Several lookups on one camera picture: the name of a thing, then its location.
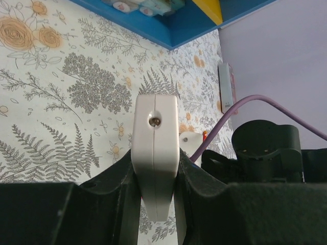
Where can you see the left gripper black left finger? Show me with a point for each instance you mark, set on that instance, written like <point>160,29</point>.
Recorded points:
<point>103,210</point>

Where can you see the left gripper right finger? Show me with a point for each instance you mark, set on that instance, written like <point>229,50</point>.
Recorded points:
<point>210,212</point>

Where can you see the floral table mat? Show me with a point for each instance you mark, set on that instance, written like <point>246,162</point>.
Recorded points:
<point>69,81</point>

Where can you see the blue shelf unit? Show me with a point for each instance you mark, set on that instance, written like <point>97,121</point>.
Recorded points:
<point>192,21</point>

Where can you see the red toothpaste box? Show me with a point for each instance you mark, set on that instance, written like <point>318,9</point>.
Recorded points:
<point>227,86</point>

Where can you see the white orange small box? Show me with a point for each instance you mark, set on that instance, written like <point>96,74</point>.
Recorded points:
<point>122,5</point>

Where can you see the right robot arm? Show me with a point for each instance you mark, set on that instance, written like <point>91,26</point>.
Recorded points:
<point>267,153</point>

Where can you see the teal white small box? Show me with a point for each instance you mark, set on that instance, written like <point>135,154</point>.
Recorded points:
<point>160,7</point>

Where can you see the white remote control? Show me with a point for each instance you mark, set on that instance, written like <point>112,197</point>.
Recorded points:
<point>155,151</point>

